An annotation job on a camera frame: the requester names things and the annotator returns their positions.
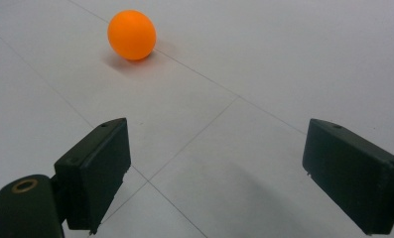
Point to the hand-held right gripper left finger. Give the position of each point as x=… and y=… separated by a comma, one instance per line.
x=92, y=175

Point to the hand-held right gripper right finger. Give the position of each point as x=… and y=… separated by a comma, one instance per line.
x=353, y=175

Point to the orange ping-pong ball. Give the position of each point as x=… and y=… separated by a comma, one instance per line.
x=132, y=34

